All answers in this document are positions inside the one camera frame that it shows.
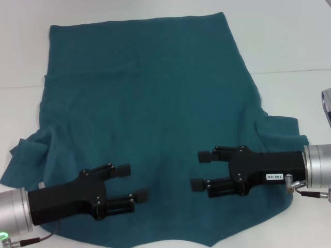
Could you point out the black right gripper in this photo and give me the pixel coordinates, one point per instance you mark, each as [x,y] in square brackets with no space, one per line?
[263,168]

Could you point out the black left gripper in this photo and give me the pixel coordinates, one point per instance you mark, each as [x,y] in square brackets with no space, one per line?
[64,199]

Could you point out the teal blue shirt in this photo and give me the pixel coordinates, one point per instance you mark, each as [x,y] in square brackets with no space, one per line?
[155,103]

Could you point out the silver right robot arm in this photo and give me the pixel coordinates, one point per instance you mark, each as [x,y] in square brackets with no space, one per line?
[319,165]

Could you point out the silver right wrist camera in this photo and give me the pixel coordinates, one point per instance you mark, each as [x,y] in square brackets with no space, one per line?
[328,103]

